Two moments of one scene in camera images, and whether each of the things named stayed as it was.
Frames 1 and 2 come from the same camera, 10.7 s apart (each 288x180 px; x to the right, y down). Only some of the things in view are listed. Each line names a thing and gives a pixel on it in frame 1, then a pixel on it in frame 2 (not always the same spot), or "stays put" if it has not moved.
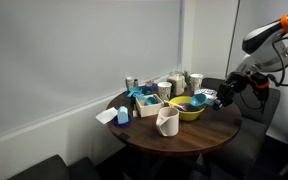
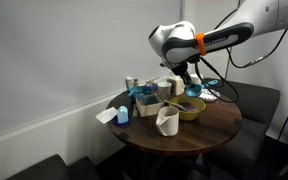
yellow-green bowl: [187, 115] stays put
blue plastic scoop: [199, 99] -> [195, 90]
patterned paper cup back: [196, 81] stays put
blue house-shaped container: [123, 115] stays put
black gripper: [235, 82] -> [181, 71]
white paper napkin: [107, 115] stays put
